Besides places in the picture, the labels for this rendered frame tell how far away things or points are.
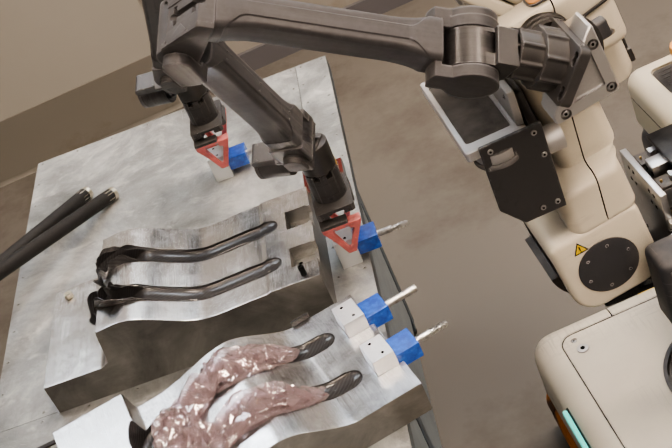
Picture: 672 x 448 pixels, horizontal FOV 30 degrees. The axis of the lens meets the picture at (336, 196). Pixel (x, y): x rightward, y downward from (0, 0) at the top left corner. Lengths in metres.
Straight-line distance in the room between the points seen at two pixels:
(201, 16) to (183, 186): 1.03
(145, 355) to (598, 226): 0.76
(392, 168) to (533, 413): 1.17
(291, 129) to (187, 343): 0.41
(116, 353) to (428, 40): 0.78
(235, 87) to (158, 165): 0.94
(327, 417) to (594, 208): 0.55
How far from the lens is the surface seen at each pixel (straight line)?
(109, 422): 1.92
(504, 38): 1.67
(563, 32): 1.72
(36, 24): 4.48
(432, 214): 3.56
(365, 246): 2.13
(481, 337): 3.12
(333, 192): 2.05
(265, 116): 1.84
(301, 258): 2.10
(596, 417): 2.47
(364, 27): 1.62
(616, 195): 2.01
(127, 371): 2.11
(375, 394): 1.81
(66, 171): 2.83
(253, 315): 2.04
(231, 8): 1.59
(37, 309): 2.45
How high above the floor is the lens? 2.07
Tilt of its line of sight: 33 degrees down
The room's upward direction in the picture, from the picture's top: 24 degrees counter-clockwise
